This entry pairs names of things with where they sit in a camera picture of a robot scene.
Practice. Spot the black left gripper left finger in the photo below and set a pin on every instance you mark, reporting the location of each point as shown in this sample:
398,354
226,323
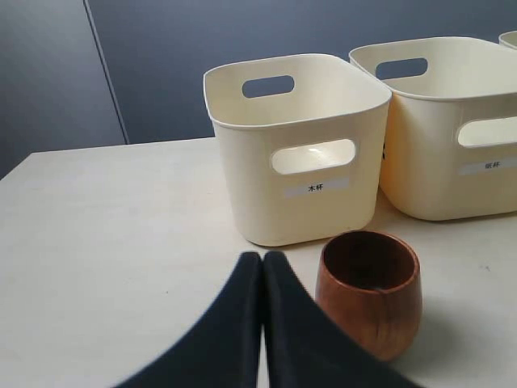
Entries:
222,349

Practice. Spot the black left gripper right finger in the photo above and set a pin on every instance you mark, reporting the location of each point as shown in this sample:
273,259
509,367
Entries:
304,348

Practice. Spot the brown wooden cup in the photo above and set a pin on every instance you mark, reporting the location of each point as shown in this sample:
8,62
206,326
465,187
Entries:
369,284

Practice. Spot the left cream plastic bin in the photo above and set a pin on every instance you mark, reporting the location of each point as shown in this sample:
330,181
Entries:
300,139

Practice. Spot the cream plastic bin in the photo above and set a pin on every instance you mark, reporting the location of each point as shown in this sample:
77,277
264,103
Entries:
300,139
508,39
450,142

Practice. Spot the middle cream plastic bin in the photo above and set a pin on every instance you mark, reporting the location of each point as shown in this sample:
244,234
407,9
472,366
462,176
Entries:
450,142

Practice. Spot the right cream plastic bin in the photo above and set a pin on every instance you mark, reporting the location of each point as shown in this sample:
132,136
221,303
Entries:
508,39

